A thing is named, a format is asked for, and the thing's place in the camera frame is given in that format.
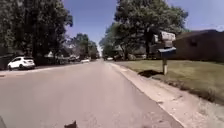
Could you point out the row of trees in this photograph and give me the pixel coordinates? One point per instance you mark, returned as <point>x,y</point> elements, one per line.
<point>33,26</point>

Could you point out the pale concrete roadside strip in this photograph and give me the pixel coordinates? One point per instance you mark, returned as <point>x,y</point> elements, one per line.
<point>160,93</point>

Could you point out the grey asphalt road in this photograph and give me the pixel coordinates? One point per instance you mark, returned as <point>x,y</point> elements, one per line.
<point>76,93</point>

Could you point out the pale car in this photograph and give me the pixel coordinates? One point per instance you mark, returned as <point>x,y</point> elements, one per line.
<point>85,60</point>

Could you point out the grass verge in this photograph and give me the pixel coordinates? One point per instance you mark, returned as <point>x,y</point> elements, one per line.
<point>193,75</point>

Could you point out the white car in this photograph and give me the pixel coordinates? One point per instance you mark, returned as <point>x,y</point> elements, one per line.
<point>21,63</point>

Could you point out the large leafy tree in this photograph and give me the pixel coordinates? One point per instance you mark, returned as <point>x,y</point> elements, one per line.
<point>140,20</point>

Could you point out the mailbox on post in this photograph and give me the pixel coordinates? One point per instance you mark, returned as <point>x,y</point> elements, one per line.
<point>165,50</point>

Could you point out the brown brick building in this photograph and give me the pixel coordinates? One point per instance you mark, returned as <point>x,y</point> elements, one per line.
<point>200,46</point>

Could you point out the robot's own part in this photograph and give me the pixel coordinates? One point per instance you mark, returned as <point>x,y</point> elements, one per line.
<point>70,126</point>

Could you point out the dark hedge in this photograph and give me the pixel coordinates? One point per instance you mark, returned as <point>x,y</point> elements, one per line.
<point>3,62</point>

